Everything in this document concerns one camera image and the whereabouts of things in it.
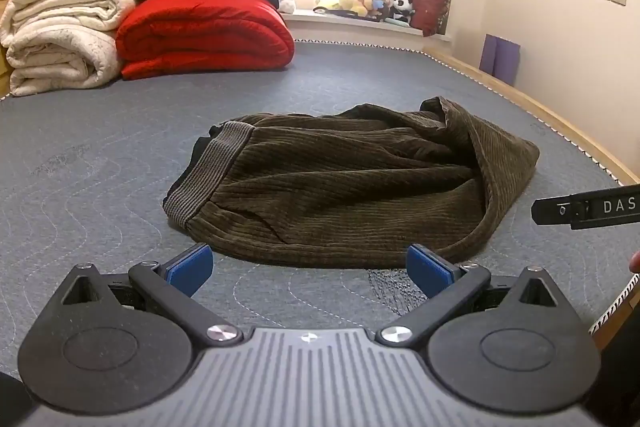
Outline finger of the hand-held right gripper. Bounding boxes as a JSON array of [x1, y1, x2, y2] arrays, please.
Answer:
[[532, 196, 573, 227]]

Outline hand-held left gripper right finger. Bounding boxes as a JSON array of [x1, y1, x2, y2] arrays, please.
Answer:
[[375, 244, 572, 349]]

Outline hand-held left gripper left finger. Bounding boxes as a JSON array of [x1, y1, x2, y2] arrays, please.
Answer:
[[60, 243, 244, 349]]

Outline brown corduroy pants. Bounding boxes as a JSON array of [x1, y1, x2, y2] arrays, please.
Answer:
[[162, 96, 542, 271]]

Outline purple folded mat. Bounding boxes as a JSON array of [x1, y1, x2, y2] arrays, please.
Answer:
[[478, 33, 521, 86]]

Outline red folded blanket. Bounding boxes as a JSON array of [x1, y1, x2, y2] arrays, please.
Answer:
[[116, 0, 296, 81]]

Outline dark red cushion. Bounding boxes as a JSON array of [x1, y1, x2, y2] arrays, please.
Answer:
[[409, 0, 454, 38]]

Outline panda plush toy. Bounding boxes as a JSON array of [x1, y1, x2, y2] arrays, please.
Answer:
[[391, 0, 416, 26]]

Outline white window sill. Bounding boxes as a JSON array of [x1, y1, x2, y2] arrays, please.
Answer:
[[284, 9, 452, 48]]

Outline cream folded blanket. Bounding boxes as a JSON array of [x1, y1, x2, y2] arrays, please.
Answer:
[[0, 0, 138, 98]]

